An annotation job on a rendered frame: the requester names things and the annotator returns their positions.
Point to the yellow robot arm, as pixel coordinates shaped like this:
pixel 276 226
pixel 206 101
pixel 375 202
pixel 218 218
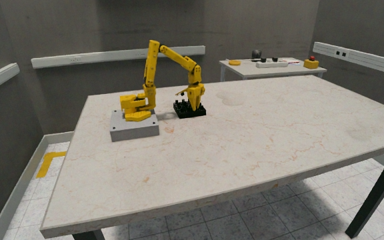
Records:
pixel 132 103

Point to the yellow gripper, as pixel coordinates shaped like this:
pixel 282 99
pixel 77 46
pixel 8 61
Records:
pixel 194 93

